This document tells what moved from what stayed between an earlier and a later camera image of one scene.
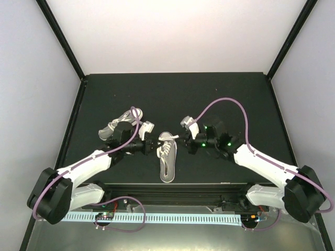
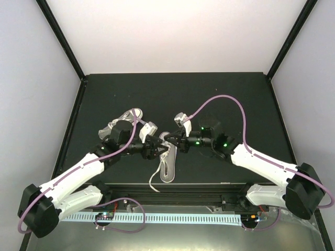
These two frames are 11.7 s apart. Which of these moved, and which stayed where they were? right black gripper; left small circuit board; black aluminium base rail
Moved: right black gripper
Stayed: left small circuit board; black aluminium base rail
